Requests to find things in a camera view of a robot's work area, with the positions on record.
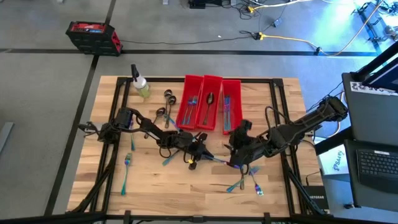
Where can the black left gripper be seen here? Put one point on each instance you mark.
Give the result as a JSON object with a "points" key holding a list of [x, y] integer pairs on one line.
{"points": [[191, 146]]}

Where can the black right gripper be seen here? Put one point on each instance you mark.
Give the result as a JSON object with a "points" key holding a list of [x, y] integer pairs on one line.
{"points": [[248, 143]]}

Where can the red plastic storage bin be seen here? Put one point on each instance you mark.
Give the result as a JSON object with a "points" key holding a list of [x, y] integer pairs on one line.
{"points": [[236, 90], [214, 84], [192, 84]]}

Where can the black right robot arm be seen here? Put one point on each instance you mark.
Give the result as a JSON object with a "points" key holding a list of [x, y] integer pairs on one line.
{"points": [[298, 127]]}

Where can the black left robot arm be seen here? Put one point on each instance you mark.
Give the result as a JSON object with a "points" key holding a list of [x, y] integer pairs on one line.
{"points": [[149, 127]]}

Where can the spray bottle with black trigger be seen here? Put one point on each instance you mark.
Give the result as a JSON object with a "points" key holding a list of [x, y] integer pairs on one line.
{"points": [[141, 85]]}

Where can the black network box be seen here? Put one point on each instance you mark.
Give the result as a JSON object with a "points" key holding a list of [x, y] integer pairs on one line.
{"points": [[317, 197]]}

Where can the white paper sheet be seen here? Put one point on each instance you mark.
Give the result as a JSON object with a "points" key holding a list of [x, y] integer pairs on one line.
{"points": [[334, 161]]}

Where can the black power adapter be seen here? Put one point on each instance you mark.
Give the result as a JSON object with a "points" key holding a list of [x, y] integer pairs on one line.
{"points": [[278, 22]]}

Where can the black side desk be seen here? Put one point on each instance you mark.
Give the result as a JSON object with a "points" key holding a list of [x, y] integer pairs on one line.
{"points": [[370, 124]]}

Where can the black laptop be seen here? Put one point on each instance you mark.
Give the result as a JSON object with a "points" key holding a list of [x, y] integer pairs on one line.
{"points": [[377, 165]]}

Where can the white printed label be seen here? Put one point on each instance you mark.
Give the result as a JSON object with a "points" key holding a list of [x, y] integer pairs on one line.
{"points": [[367, 88]]}

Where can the black power strip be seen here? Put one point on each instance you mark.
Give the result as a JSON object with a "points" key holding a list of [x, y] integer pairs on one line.
{"points": [[197, 3]]}

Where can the red and black toolbox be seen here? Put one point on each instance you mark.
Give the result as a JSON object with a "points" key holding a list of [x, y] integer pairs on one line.
{"points": [[93, 39]]}

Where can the black floor stand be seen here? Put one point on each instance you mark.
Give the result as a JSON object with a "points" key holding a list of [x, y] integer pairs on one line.
{"points": [[368, 23]]}

